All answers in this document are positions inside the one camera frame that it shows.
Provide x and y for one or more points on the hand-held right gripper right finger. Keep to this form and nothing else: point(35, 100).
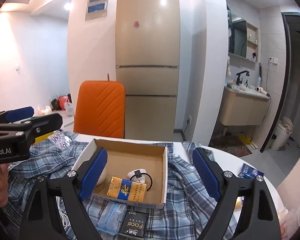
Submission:
point(206, 175)

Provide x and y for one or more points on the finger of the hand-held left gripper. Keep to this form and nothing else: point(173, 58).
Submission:
point(20, 113)
point(47, 122)

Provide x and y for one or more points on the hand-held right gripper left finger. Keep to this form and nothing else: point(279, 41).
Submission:
point(93, 175)

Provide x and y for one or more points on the gold and blue packet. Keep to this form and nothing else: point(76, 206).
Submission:
point(126, 188)

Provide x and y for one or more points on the shallow cardboard box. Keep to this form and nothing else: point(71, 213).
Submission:
point(130, 155)

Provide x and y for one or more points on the blue tissue packet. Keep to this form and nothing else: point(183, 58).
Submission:
point(112, 217)

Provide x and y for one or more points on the black packet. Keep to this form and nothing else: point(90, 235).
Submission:
point(135, 225)

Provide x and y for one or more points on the shiny blister sheet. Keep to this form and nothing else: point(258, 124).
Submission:
point(58, 140)

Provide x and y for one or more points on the red bag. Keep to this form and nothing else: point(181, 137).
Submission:
point(63, 102)

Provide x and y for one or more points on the blue plaid shirt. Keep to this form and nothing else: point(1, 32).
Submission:
point(182, 187)

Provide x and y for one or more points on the patterned bath mat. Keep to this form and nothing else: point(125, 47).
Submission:
point(230, 145)

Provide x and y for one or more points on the dark blue small box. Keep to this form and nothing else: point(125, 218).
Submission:
point(251, 172)

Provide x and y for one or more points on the orange padded chair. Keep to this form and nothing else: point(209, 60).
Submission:
point(100, 110)

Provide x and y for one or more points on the beige vanity cabinet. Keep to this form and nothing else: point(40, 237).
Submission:
point(242, 110)

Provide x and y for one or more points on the white trash can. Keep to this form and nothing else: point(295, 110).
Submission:
point(282, 135)

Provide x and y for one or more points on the white hair dryer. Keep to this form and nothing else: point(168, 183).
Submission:
point(260, 89)

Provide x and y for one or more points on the black faucet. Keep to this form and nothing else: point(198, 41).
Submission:
point(240, 77)

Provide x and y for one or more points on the round ceiling light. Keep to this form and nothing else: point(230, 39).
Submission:
point(67, 6)

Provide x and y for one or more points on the beige three-door fridge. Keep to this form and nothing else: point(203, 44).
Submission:
point(147, 55)

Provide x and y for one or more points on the pink fridge sticker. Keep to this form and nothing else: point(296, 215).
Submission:
point(136, 24)

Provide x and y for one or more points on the bathroom mirror cabinet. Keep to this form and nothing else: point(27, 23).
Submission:
point(240, 40)

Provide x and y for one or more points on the green hanging cloth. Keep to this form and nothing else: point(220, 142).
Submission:
point(230, 30)

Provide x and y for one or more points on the white wall switch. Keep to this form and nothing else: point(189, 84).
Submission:
point(17, 70)

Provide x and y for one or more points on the grey wall panel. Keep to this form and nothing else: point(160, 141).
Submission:
point(97, 3)

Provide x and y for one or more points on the white wall socket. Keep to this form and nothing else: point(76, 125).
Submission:
point(272, 60)

